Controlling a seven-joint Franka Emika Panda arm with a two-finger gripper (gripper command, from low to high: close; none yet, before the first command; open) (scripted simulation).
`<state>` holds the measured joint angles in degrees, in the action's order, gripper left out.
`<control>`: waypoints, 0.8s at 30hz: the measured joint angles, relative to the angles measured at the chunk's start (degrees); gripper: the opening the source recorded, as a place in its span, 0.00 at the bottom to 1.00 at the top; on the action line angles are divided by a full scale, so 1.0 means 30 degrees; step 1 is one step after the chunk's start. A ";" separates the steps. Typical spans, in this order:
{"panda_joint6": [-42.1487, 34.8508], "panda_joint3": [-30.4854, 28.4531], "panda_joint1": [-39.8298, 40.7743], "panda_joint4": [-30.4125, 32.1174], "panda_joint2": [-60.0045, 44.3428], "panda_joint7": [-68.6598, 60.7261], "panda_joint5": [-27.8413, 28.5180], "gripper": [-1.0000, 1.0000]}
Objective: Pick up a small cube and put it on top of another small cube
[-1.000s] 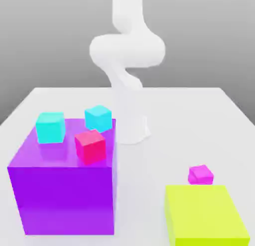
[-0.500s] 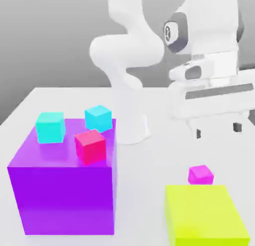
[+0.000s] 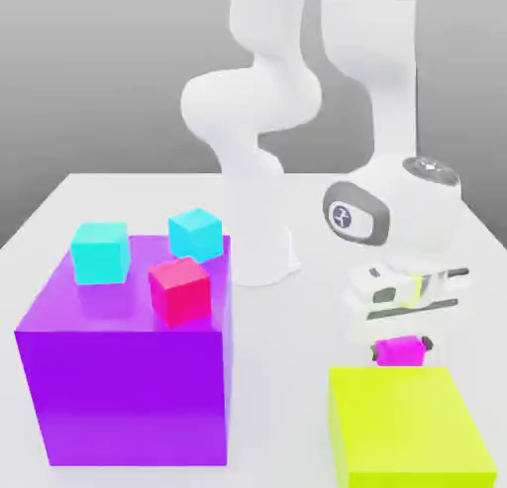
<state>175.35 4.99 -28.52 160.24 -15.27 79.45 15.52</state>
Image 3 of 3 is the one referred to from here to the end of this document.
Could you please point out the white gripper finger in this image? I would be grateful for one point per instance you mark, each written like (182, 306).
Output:
(374, 352)
(427, 343)

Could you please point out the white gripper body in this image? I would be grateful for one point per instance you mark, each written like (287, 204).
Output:
(396, 323)

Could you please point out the small magenta cube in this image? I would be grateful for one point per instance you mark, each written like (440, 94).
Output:
(400, 351)

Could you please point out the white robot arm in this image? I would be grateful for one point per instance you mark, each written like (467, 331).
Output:
(253, 108)

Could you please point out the small red cube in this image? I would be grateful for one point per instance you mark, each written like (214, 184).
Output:
(180, 294)

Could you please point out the small cyan cube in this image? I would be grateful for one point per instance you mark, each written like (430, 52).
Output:
(196, 234)

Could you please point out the small turquoise cube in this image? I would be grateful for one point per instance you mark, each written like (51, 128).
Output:
(99, 256)

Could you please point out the large yellow box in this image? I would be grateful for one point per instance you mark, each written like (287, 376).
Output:
(408, 424)

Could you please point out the large purple box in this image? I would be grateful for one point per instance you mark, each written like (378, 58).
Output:
(126, 393)

